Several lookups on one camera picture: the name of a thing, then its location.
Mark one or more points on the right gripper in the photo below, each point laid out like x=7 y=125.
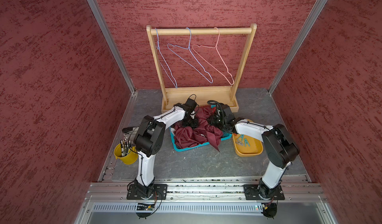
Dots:
x=213 y=118

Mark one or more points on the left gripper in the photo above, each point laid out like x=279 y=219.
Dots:
x=195 y=124

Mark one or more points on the maroon satin shirt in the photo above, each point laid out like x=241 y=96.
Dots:
x=200 y=131

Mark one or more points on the pink wire hanger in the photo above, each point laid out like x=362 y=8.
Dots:
x=218 y=63

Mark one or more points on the blue wire hanger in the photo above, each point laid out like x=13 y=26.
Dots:
x=166 y=67
x=191 y=61

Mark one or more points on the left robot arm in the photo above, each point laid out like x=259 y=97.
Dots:
x=148 y=140

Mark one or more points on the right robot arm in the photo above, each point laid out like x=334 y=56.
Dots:
x=278 y=143

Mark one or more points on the teal plastic basket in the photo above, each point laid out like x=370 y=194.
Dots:
x=185 y=148

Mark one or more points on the wooden clothes rack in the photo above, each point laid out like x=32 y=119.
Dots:
x=226 y=94

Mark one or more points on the yellow plastic tray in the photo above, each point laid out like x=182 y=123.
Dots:
x=247 y=148

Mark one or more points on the yellow cup with tools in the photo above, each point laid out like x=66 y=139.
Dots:
x=125 y=151

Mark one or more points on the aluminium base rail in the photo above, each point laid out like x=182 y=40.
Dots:
x=202 y=196

